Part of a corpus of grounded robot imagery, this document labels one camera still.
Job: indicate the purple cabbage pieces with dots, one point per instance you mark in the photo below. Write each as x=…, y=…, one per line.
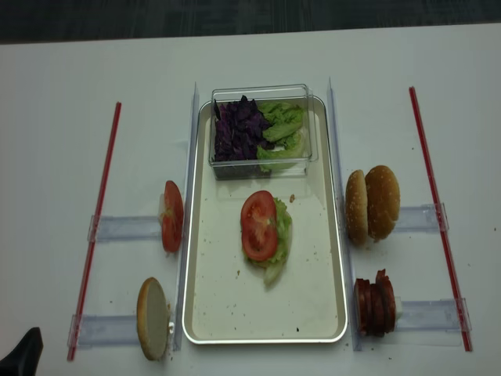
x=239, y=130

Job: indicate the back sausage slice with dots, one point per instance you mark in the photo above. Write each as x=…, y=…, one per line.
x=388, y=297

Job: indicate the clear bun top holder rail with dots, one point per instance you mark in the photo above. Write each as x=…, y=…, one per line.
x=427, y=218

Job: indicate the clear bun bottom holder rail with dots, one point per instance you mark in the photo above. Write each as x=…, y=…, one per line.
x=93, y=330

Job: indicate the green lettuce in container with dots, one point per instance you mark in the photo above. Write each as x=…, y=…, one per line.
x=281, y=135

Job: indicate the clear divider rail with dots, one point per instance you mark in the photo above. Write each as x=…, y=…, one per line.
x=341, y=221
x=177, y=330

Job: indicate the right red strip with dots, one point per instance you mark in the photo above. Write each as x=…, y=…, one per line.
x=460, y=305

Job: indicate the front sausage slice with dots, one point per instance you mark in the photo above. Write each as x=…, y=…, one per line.
x=367, y=327

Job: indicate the clear plastic salad container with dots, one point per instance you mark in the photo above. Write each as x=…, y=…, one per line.
x=299, y=94

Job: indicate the lettuce leaf on burger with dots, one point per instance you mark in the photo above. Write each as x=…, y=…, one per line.
x=274, y=266

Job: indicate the clear sausage holder rail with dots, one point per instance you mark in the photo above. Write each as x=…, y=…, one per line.
x=447, y=315

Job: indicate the upright bottom bun half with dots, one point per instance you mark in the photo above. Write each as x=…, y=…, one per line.
x=153, y=312

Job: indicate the left red strip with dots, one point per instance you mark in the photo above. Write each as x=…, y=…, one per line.
x=76, y=321

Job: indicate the right clear divider rail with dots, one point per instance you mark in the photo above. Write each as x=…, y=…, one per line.
x=341, y=221

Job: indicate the middle sausage slice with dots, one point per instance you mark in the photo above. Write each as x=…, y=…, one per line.
x=378, y=321

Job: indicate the clear tomato holder rail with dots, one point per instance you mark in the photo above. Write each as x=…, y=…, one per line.
x=123, y=228

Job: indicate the left clear divider rail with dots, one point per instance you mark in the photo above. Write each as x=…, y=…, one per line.
x=177, y=330

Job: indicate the sausage patty slice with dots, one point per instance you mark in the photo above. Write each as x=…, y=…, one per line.
x=358, y=300

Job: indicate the black object at corner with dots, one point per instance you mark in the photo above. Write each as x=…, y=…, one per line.
x=23, y=359

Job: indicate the red strip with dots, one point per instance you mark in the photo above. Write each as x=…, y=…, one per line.
x=76, y=321
x=460, y=305

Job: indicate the brown bun right half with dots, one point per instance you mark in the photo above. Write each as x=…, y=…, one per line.
x=383, y=196

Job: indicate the clear bun holder rail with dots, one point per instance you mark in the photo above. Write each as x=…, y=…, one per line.
x=427, y=218
x=93, y=330

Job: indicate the upright tomato slice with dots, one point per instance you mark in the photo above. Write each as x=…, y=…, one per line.
x=171, y=219

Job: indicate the white metal tray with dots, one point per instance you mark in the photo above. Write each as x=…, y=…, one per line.
x=226, y=300

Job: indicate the sesame bun left half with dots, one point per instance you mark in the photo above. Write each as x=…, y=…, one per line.
x=356, y=203

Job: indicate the tomato slice on burger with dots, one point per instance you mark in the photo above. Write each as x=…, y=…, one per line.
x=258, y=222

